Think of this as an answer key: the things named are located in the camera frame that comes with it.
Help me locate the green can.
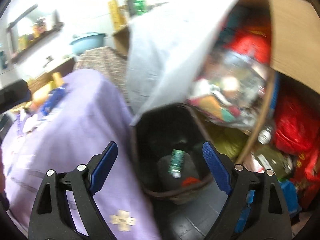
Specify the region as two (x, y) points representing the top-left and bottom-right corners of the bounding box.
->
(168, 149), (185, 179)

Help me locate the dark brown trash bin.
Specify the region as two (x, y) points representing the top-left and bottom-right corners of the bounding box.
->
(131, 103), (213, 205)

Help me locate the blue plastic bag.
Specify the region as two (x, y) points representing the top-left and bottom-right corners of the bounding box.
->
(234, 180), (302, 233)

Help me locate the olive green packaged box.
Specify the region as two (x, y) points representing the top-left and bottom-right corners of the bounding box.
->
(252, 145), (293, 180)

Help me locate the purple floral tablecloth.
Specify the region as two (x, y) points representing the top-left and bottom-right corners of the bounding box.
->
(1, 69), (160, 239)

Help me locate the light blue plastic basin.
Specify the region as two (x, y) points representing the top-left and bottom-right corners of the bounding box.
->
(70, 33), (106, 55)

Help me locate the clear plastic bottle white cap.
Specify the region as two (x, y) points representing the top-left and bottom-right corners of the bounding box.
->
(257, 122), (275, 145)

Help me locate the olive green bag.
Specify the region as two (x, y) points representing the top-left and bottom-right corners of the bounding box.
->
(212, 127), (248, 162)

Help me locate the red mesh sack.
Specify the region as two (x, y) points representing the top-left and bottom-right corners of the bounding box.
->
(273, 92), (319, 155)

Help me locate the floral patterned cloth cover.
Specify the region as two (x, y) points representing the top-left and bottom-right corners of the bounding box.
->
(74, 47), (129, 104)

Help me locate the clear bag of colourful items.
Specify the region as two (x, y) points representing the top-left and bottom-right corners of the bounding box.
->
(187, 48), (268, 130)

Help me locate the green soda bottle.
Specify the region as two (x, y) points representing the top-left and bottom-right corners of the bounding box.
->
(133, 0), (146, 15)

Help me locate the white plastic sheet cover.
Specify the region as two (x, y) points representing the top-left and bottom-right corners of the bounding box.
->
(126, 0), (238, 125)

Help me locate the wooden shelf cabinet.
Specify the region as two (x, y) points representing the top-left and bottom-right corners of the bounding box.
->
(236, 0), (319, 164)

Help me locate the wooden framed wall shelf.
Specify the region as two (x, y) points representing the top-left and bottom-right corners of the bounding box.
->
(6, 4), (64, 64)

